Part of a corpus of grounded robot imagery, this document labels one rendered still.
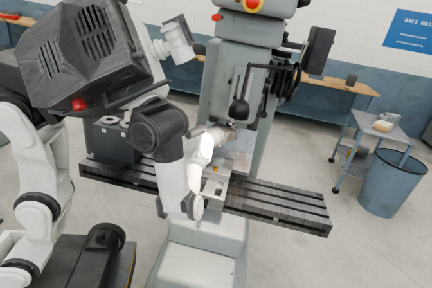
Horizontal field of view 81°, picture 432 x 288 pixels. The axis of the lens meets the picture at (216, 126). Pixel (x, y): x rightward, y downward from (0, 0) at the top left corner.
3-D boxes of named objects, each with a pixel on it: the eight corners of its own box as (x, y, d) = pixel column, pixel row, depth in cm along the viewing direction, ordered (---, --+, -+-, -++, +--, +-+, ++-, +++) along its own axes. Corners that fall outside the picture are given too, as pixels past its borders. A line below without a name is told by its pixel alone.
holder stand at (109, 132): (134, 165, 131) (135, 130, 123) (93, 156, 133) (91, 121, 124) (143, 153, 142) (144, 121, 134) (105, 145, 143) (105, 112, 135)
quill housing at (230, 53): (254, 127, 105) (274, 48, 92) (206, 116, 107) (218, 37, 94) (255, 111, 122) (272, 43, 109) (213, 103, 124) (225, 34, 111)
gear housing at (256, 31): (280, 50, 89) (288, 19, 84) (212, 37, 91) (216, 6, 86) (276, 41, 119) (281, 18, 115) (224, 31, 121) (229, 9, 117)
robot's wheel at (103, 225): (86, 254, 140) (84, 228, 131) (89, 247, 144) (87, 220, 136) (123, 256, 143) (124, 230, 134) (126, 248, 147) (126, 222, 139)
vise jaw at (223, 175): (228, 184, 119) (229, 177, 117) (197, 175, 120) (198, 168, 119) (230, 176, 124) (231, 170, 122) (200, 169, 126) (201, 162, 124)
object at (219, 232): (240, 260, 114) (245, 241, 109) (165, 240, 117) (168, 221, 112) (246, 190, 159) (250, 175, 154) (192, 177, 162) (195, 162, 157)
